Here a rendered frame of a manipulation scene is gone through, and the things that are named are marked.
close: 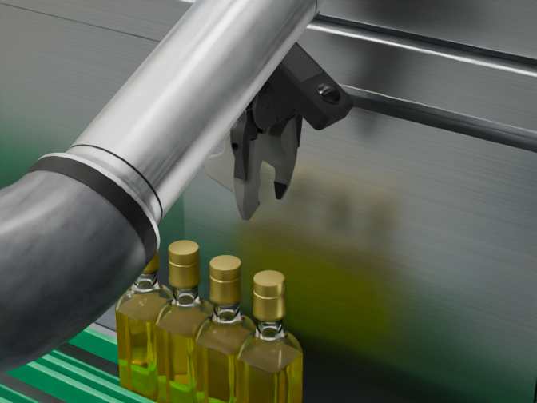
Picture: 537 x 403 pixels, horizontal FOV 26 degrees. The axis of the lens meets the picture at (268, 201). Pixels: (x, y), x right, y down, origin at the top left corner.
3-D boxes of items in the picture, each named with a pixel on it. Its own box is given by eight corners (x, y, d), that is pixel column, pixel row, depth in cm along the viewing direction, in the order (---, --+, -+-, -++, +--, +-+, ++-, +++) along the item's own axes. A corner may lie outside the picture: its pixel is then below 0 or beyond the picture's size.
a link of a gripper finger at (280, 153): (258, 172, 125) (246, 99, 119) (304, 185, 122) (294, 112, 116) (241, 188, 123) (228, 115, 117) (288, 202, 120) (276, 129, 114)
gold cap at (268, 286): (292, 311, 124) (292, 275, 122) (273, 325, 121) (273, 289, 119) (265, 301, 126) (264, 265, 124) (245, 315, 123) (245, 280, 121)
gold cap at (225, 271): (248, 295, 127) (248, 260, 125) (229, 309, 124) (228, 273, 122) (222, 285, 129) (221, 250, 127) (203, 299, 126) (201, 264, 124)
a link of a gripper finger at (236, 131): (249, 171, 116) (260, 86, 113) (264, 176, 115) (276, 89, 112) (221, 178, 112) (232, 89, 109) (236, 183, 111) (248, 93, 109)
